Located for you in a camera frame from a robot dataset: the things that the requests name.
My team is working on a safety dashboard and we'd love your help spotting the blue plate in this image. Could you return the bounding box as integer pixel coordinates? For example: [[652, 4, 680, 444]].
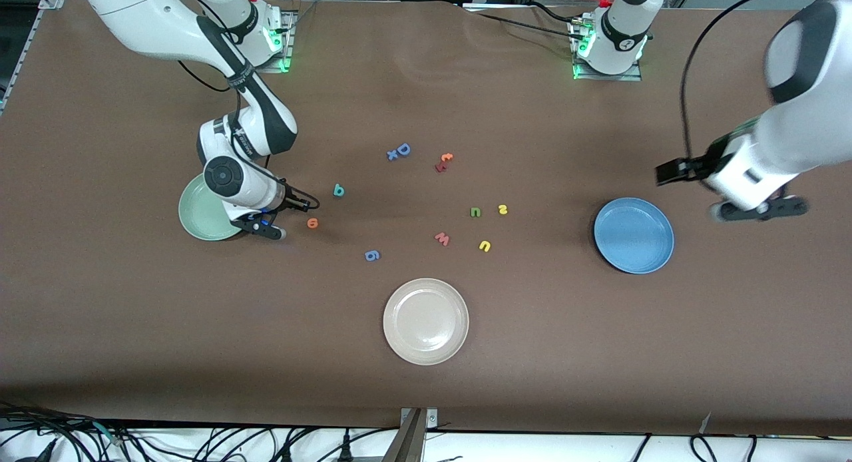
[[594, 197, 675, 275]]

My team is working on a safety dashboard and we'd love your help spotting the mint green plate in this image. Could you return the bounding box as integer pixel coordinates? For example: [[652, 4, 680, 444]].
[[178, 172, 244, 242]]

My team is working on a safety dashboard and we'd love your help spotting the beige plate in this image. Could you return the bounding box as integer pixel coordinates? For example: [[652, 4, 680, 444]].
[[383, 278, 470, 366]]

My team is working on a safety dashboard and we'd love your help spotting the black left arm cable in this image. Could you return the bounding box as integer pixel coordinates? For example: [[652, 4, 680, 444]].
[[679, 0, 839, 162]]

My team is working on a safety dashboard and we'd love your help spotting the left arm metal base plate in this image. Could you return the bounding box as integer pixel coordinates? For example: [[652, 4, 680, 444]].
[[569, 15, 644, 83]]

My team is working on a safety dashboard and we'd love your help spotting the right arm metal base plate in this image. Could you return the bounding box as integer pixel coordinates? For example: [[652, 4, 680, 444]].
[[253, 8, 298, 74]]

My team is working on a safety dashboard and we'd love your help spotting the black base power cable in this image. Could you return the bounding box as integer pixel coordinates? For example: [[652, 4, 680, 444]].
[[466, 1, 586, 43]]

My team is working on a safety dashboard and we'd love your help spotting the metal table leg bracket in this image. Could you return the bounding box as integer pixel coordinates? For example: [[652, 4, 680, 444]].
[[383, 407, 439, 462]]

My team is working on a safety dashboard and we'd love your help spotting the tangled black cable bundle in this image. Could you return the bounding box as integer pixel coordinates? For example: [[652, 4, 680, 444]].
[[0, 401, 137, 462]]

